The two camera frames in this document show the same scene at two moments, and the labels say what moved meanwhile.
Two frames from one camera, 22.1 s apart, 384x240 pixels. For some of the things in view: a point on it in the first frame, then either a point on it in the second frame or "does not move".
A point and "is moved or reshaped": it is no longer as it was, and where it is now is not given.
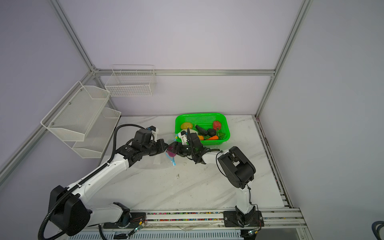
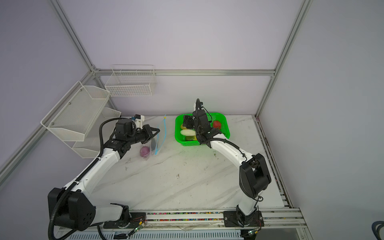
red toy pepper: x=216 y=125 does not move
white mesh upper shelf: x=77 y=113 does not move
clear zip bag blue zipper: x=169 y=141 is moved or reshaped
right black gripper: x=177 y=146 -> x=187 y=120
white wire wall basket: x=129 y=80 does not move
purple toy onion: x=171 y=154 is moved or reshaped
